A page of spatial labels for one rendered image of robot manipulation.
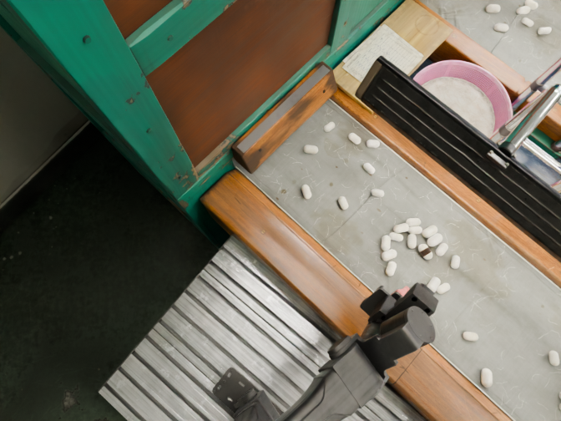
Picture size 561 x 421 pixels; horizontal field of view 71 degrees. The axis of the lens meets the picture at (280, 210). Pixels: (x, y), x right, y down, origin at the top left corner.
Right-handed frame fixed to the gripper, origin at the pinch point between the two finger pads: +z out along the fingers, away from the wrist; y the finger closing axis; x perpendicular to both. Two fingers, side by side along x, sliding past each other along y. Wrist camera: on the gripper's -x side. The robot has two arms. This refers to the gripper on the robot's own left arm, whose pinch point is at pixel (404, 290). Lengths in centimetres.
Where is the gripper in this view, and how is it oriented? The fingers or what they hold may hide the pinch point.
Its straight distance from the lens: 83.5
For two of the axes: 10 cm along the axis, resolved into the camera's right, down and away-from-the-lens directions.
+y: -7.3, -6.6, 1.7
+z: 5.2, -3.7, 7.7
